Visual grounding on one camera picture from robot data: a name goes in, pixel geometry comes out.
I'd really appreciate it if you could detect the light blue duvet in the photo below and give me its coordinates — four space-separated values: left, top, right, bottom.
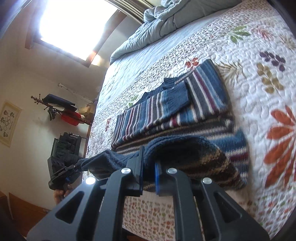
110 0 241 64

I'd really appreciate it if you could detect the red bag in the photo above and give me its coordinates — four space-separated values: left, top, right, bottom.
61 111 81 126

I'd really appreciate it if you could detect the framed wall picture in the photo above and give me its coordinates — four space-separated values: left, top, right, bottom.
0 101 22 147

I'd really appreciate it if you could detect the floral quilted bedspread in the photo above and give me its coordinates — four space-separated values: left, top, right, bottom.
86 1 295 238

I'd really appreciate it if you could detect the window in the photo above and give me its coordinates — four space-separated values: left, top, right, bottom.
25 1 126 67

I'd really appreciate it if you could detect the blue striped knit sweater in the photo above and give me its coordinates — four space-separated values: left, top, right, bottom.
81 59 249 192

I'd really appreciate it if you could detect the person's left hand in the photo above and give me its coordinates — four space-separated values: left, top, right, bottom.
53 185 72 205

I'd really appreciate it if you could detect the wall coat rack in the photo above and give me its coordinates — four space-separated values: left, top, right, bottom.
31 94 92 126

